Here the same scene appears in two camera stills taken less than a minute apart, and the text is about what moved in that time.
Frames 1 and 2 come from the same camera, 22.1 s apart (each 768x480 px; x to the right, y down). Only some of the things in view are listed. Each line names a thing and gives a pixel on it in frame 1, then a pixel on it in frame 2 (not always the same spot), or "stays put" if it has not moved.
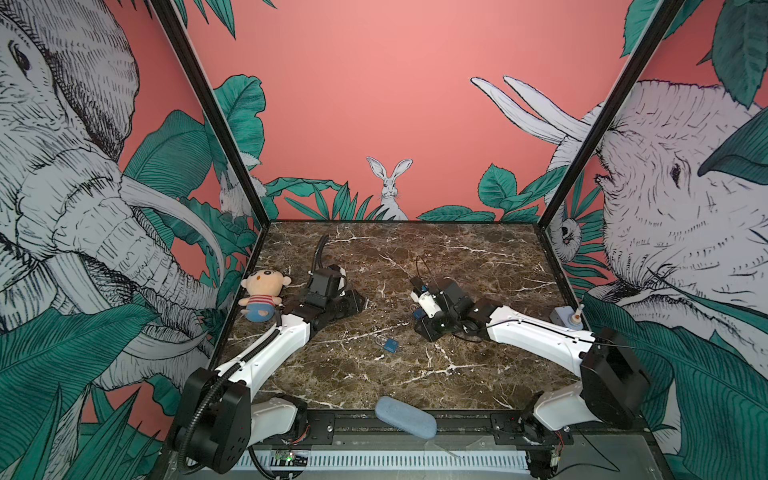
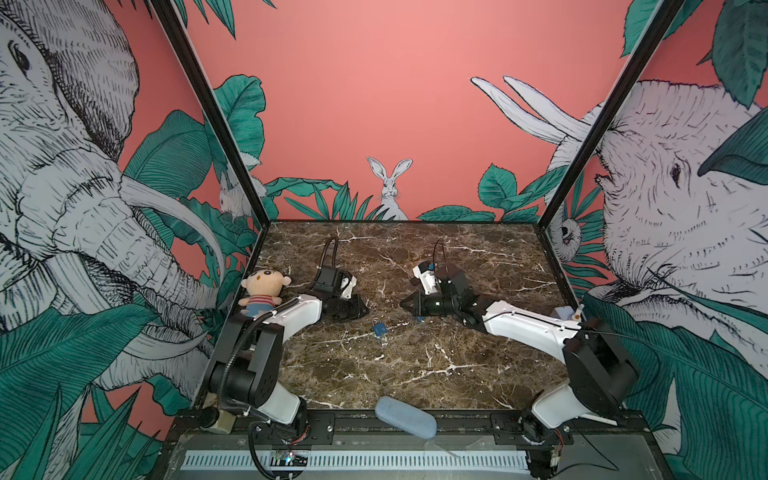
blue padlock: [391, 345] → [380, 329]
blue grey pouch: [414, 420] stays put
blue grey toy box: [562, 316] stays put
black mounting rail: [483, 429] stays put
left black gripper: [355, 306] stays put
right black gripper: [428, 331] → [421, 304]
